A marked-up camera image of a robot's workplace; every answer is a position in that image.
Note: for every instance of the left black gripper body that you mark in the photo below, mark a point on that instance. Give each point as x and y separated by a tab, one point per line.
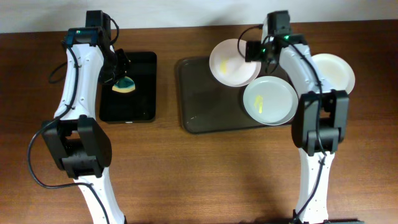
116	68

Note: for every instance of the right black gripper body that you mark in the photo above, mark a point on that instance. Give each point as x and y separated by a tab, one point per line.
258	51

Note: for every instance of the green and yellow sponge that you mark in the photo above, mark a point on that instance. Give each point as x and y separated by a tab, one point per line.
124	85

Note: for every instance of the pink round plate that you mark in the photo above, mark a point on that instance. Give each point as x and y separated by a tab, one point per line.
229	67

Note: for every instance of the light blue round plate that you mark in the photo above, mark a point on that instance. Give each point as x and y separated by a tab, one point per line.
270	100

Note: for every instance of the white round plate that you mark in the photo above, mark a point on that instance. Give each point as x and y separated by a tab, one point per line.
336	71

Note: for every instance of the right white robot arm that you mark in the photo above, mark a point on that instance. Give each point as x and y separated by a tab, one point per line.
319	124

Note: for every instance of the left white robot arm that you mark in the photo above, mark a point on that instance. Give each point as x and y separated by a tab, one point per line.
76	142

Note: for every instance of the black rectangular tray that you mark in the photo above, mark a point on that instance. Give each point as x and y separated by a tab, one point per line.
138	106

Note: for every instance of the dark brown serving tray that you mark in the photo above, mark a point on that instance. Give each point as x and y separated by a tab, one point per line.
206	105

